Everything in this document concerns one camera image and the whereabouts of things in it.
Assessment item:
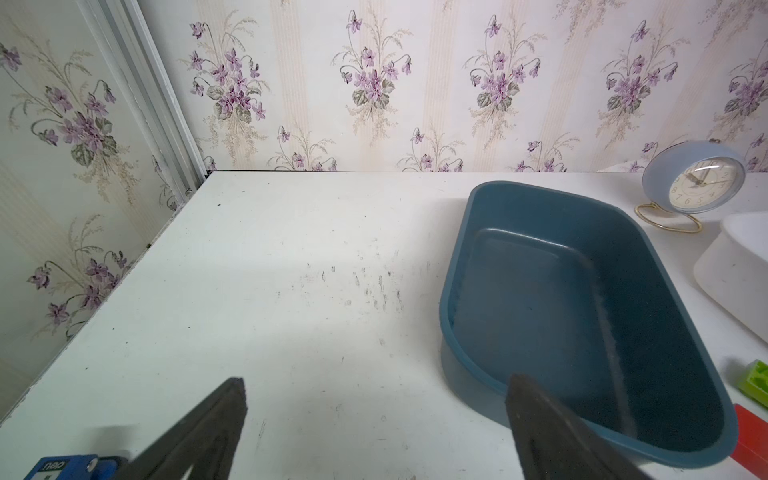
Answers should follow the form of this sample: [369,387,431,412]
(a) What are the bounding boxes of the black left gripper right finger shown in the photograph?
[505,374,648,479]

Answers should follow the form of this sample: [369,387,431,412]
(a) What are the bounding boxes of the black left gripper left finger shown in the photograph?
[116,377,247,479]

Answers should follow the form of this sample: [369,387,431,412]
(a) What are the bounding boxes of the red lego brick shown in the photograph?
[730,404,768,480]

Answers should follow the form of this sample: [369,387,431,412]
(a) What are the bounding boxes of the green lego brick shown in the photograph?
[737,360,768,408]

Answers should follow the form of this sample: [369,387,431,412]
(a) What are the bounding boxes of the blue stapler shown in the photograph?
[24,454,127,480]

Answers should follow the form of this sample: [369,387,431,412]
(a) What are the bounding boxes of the dark teal plastic bin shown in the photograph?
[439,181,738,468]

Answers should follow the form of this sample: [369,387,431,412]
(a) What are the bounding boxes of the white plastic bin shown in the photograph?
[693,211,768,340]

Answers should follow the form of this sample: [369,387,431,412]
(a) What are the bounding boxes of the light blue desk clock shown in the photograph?
[634,139,747,234]

